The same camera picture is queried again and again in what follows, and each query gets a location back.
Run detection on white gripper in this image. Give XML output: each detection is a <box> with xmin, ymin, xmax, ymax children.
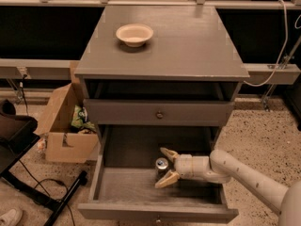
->
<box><xmin>155</xmin><ymin>147</ymin><xmax>213</xmax><ymax>188</ymax></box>

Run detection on silver redbull can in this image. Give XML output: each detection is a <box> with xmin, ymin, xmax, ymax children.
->
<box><xmin>155</xmin><ymin>157</ymin><xmax>169</xmax><ymax>181</ymax></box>

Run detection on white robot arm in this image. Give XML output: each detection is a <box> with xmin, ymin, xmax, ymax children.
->
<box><xmin>155</xmin><ymin>147</ymin><xmax>301</xmax><ymax>226</ymax></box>

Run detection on open grey middle drawer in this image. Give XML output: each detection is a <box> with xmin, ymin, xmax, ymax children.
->
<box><xmin>78</xmin><ymin>125</ymin><xmax>238</xmax><ymax>223</ymax></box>

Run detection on closed grey top drawer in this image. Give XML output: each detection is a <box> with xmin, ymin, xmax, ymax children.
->
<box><xmin>84</xmin><ymin>99</ymin><xmax>234</xmax><ymax>126</ymax></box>

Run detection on grey wooden drawer cabinet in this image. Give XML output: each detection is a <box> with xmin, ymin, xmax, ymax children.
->
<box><xmin>74</xmin><ymin>5</ymin><xmax>250</xmax><ymax>226</ymax></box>

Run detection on green snack bag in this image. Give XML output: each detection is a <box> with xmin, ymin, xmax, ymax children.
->
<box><xmin>71</xmin><ymin>105</ymin><xmax>96</xmax><ymax>134</ymax></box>

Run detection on brown cardboard box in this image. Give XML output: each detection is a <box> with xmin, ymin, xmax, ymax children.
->
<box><xmin>33</xmin><ymin>60</ymin><xmax>100</xmax><ymax>164</ymax></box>

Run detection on black stand with legs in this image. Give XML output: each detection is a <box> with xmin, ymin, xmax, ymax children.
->
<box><xmin>0</xmin><ymin>100</ymin><xmax>87</xmax><ymax>226</ymax></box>

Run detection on white shoe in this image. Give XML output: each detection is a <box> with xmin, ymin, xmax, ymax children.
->
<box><xmin>0</xmin><ymin>208</ymin><xmax>23</xmax><ymax>226</ymax></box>

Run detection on black floor cable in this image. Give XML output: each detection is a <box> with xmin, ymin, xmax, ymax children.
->
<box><xmin>18</xmin><ymin>159</ymin><xmax>76</xmax><ymax>226</ymax></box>

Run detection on grey metal rail frame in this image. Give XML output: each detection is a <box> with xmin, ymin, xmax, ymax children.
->
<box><xmin>0</xmin><ymin>0</ymin><xmax>301</xmax><ymax>86</ymax></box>

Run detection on white cable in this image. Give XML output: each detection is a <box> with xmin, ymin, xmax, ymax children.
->
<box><xmin>243</xmin><ymin>0</ymin><xmax>290</xmax><ymax>88</ymax></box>

